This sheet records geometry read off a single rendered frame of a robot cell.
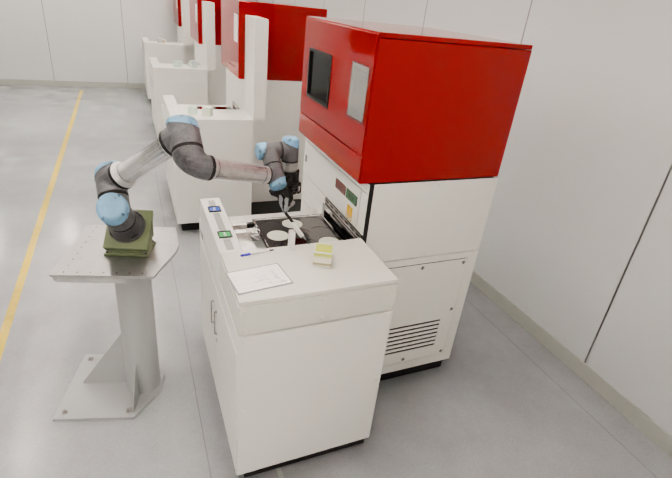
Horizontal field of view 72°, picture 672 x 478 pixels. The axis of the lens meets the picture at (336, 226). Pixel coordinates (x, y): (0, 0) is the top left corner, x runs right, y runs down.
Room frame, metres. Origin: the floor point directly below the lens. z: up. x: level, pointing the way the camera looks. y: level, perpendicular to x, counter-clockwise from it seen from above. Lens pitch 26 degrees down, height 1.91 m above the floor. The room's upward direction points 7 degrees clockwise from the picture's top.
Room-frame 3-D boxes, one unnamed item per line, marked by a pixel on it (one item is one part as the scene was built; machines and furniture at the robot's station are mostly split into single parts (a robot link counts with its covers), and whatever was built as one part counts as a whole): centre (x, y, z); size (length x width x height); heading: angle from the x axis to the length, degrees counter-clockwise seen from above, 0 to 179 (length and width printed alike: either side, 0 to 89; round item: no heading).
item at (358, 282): (1.55, 0.09, 0.89); 0.62 x 0.35 x 0.14; 115
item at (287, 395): (1.82, 0.23, 0.41); 0.97 x 0.64 x 0.82; 25
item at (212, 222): (1.84, 0.52, 0.89); 0.55 x 0.09 x 0.14; 25
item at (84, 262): (1.75, 0.93, 0.75); 0.45 x 0.44 x 0.13; 100
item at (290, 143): (1.98, 0.24, 1.29); 0.09 x 0.08 x 0.11; 120
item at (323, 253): (1.58, 0.04, 1.00); 0.07 x 0.07 x 0.07; 89
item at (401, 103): (2.34, -0.24, 1.52); 0.81 x 0.75 x 0.59; 25
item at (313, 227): (1.94, 0.17, 0.90); 0.34 x 0.34 x 0.01; 25
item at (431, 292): (2.35, -0.26, 0.41); 0.82 x 0.71 x 0.82; 25
